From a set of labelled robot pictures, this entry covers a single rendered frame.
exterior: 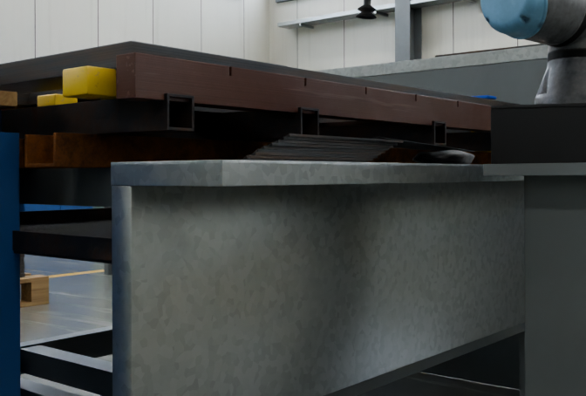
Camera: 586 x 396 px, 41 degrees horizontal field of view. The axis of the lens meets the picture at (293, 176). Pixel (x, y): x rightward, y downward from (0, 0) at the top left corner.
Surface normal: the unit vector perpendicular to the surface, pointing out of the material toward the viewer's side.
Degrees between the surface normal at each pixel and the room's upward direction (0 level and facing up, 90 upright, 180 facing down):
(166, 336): 90
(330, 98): 90
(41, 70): 90
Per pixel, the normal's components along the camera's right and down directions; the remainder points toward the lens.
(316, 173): 0.77, 0.00
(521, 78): -0.64, 0.00
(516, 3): -0.85, 0.06
